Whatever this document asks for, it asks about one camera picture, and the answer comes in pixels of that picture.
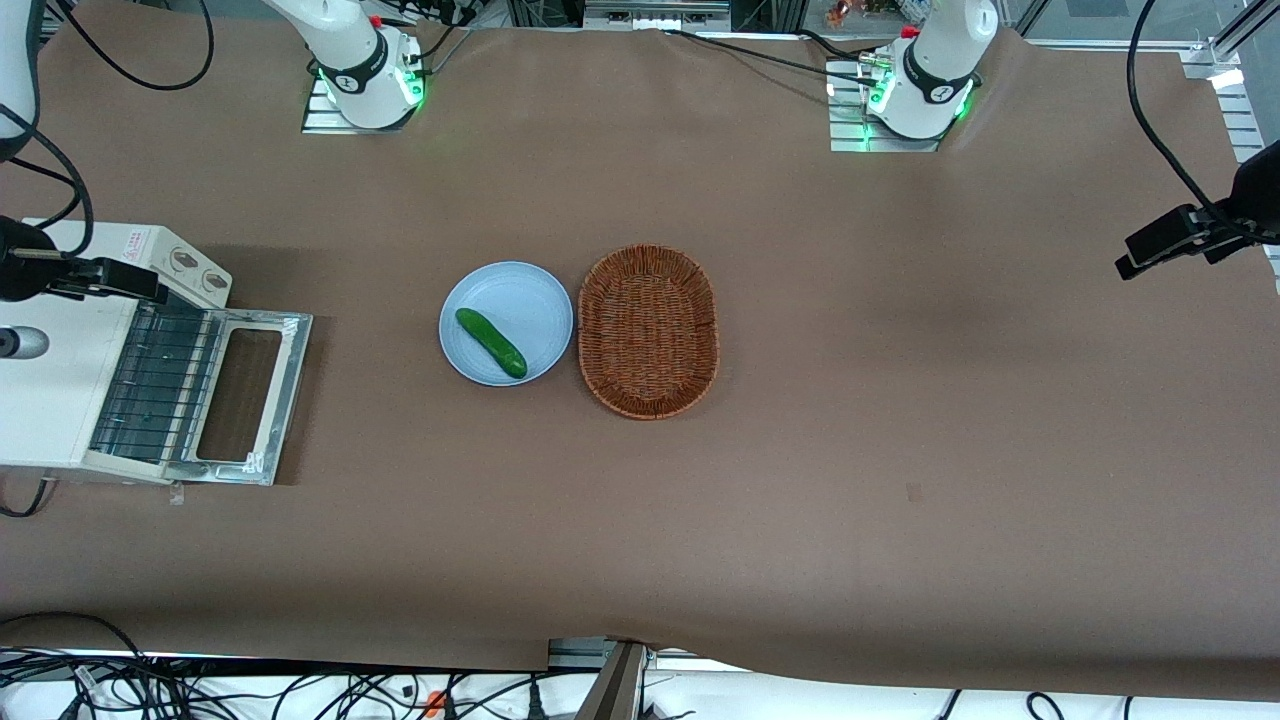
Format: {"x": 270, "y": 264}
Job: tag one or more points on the brown wicker oval basket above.
{"x": 648, "y": 332}

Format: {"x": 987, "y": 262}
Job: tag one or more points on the aluminium extrusion post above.
{"x": 620, "y": 685}

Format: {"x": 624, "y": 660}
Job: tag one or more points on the oven door with glass window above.
{"x": 290, "y": 400}

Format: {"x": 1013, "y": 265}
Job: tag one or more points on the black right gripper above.
{"x": 22, "y": 262}

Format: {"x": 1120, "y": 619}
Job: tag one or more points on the green cucumber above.
{"x": 490, "y": 342}

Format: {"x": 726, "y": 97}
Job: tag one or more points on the clear plastic stop bracket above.
{"x": 177, "y": 493}

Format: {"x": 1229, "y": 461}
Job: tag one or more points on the white toaster oven body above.
{"x": 50, "y": 400}

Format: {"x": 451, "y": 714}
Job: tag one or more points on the brown paper table cover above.
{"x": 800, "y": 500}

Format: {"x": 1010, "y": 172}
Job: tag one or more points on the light blue plate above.
{"x": 520, "y": 300}

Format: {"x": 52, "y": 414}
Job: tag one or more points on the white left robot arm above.
{"x": 935, "y": 70}

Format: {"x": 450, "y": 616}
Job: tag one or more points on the round oven control knob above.
{"x": 213, "y": 281}
{"x": 182, "y": 260}

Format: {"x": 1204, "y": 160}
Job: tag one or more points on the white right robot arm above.
{"x": 360, "y": 60}

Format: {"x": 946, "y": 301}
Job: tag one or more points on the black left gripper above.
{"x": 1256, "y": 192}

